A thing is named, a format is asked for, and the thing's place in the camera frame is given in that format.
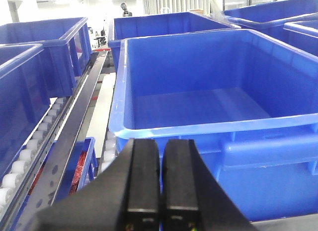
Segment blue crate behind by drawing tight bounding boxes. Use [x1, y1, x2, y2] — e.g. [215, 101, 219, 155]
[108, 12, 240, 70]

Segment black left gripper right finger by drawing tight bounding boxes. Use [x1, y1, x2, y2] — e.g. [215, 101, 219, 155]
[162, 140, 256, 231]

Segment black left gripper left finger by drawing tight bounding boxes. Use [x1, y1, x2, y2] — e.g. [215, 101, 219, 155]
[27, 139, 159, 231]

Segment large blue crate front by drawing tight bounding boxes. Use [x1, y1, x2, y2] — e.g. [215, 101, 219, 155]
[109, 29, 318, 221]

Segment blue crate near left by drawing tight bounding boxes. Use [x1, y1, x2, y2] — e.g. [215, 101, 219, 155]
[0, 44, 50, 176]

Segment blue crate right edge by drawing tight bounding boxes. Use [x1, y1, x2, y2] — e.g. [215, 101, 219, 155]
[283, 19, 318, 56]

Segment small blue bin below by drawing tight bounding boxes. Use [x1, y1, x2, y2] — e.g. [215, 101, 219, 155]
[55, 137, 98, 202]

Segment blue crate far left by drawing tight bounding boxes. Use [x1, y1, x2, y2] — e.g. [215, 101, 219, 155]
[0, 17, 92, 97]

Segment blue crate far right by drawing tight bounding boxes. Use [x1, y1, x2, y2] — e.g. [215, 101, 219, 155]
[224, 0, 318, 41]

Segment white roller conveyor track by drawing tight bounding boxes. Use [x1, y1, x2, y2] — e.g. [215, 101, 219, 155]
[0, 97, 67, 215]

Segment steel rack rail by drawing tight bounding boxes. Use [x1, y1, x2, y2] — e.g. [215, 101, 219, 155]
[0, 51, 108, 231]

